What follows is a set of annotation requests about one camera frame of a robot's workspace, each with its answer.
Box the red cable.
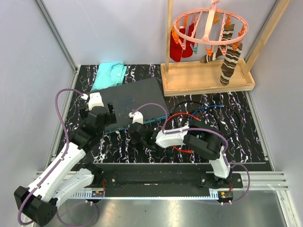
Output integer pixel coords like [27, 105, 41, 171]
[163, 113, 202, 153]

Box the red sock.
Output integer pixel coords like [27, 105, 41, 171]
[169, 31, 183, 62]
[182, 23, 195, 58]

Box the wooden rack with tray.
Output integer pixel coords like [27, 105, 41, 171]
[160, 0, 290, 96]

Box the folded teal cloth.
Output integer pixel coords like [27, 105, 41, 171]
[92, 62, 127, 91]

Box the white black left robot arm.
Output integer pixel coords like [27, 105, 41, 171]
[14, 102, 113, 227]

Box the brown striped sock rear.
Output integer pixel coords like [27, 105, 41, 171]
[200, 24, 235, 63]

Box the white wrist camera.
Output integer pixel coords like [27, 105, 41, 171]
[81, 92, 104, 111]
[129, 111, 143, 124]

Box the red sock left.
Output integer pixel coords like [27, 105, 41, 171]
[169, 31, 183, 62]

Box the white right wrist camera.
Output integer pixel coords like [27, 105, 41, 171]
[129, 111, 143, 124]

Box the red sock right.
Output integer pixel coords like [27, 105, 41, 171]
[182, 23, 195, 58]

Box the dark grey network switch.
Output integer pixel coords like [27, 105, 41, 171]
[98, 78, 169, 134]

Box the black cable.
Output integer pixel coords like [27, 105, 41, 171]
[172, 101, 240, 138]

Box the brown striped sock long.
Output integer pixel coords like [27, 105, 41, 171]
[220, 43, 243, 85]

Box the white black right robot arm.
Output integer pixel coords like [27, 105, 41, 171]
[129, 120, 232, 189]

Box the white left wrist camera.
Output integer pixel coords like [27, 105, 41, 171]
[81, 92, 104, 111]

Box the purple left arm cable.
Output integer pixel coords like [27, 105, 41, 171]
[17, 88, 98, 226]

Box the blue cable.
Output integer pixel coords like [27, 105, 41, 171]
[189, 104, 225, 126]

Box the pink round clip hanger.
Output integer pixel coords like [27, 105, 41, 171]
[170, 0, 249, 55]

